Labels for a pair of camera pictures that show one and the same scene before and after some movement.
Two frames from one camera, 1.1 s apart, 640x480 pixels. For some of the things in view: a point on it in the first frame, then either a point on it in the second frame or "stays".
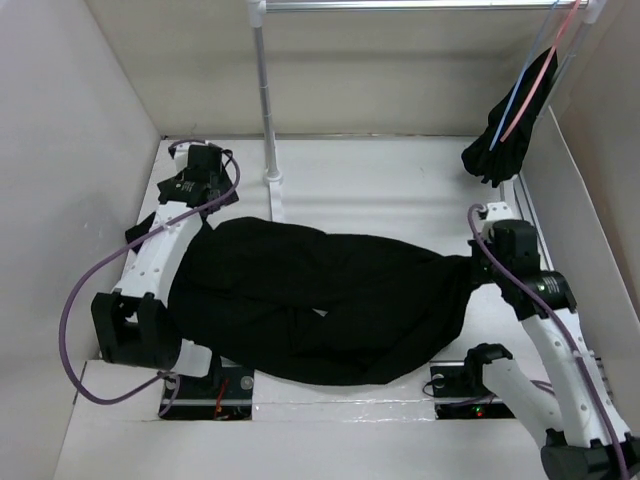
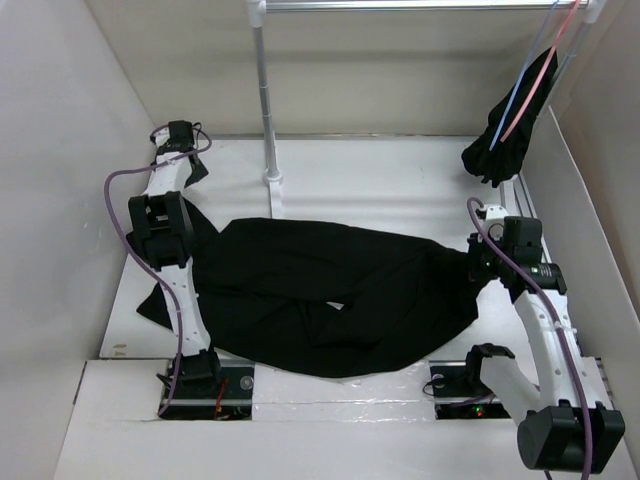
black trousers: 291,302 stays
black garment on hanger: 496,153 stays
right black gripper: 475,257 stays
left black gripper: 222,184 -> 198,174
